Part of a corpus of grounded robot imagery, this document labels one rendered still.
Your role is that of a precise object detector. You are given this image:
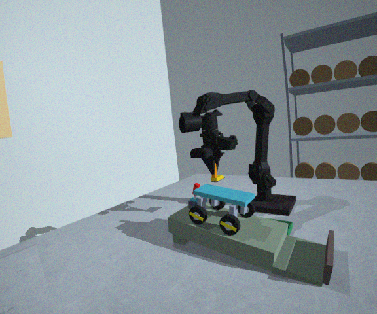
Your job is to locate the green tray rim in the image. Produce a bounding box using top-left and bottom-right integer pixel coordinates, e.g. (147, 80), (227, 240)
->
(271, 218), (293, 236)

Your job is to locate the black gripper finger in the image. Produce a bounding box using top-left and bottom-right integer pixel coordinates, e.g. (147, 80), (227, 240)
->
(201, 155), (218, 175)
(215, 152), (225, 171)

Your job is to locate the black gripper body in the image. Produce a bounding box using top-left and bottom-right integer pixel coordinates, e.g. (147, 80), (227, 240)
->
(190, 129), (226, 158)

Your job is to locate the blue wheeled trolley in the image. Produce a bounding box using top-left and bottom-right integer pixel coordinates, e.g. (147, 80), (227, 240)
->
(189, 184), (255, 236)

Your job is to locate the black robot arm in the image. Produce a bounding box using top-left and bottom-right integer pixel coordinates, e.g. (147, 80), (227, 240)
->
(179, 90), (276, 202)

